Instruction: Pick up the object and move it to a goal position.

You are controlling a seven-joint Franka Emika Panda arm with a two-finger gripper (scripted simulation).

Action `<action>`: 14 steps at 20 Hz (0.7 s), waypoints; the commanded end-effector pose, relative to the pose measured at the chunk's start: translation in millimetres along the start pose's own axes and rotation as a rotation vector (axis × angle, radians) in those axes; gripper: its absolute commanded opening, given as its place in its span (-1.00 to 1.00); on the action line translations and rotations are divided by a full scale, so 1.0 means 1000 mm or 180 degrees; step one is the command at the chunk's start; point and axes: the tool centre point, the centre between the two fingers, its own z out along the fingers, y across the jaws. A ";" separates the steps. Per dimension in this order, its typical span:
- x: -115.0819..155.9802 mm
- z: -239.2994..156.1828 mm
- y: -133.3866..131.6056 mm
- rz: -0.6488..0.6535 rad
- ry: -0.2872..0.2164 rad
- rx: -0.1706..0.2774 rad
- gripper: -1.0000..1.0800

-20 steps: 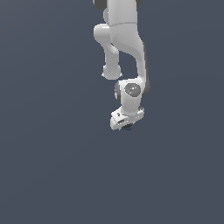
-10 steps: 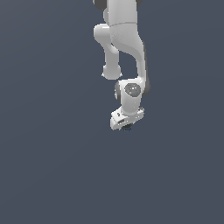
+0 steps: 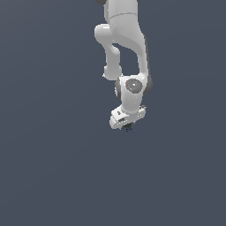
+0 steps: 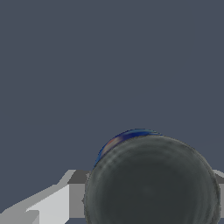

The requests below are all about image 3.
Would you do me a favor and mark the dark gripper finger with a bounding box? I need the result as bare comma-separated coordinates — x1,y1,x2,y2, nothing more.
122,123,134,132

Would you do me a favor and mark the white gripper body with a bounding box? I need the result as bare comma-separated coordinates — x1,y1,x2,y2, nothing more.
109,105,147,131

